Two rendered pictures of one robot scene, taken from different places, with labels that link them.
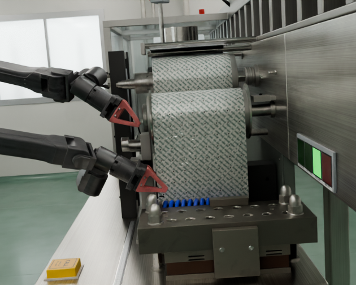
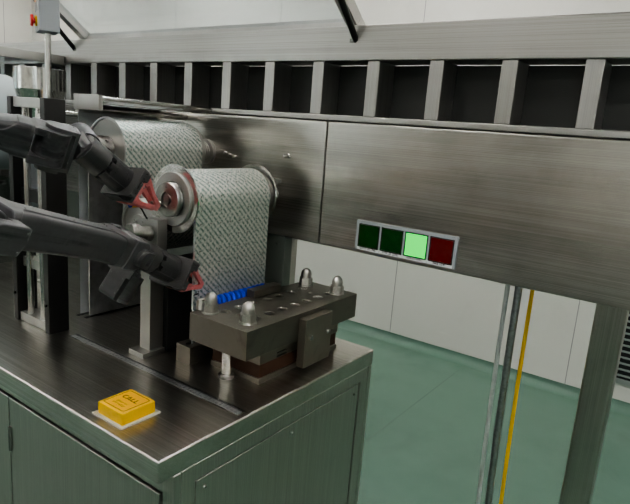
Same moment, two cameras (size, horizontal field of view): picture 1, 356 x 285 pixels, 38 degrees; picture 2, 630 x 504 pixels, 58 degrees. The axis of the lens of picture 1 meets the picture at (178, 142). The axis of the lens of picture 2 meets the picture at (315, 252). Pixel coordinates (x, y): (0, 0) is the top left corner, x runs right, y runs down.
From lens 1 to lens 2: 96 cm
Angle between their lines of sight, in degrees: 54
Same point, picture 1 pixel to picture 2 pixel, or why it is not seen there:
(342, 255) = not seen: hidden behind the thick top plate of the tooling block
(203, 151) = (235, 238)
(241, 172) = (261, 258)
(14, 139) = (93, 233)
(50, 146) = (121, 240)
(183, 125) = (222, 209)
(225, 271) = (310, 359)
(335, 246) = not seen: hidden behind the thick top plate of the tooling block
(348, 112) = (493, 207)
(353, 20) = (517, 139)
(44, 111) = not seen: outside the picture
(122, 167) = (171, 262)
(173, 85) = (146, 156)
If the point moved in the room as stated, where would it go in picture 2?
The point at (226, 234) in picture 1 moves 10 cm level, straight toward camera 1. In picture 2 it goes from (314, 322) to (350, 335)
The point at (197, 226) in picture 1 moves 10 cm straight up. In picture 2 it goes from (290, 318) to (293, 272)
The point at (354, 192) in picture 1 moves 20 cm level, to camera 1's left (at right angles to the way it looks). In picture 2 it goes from (494, 267) to (456, 283)
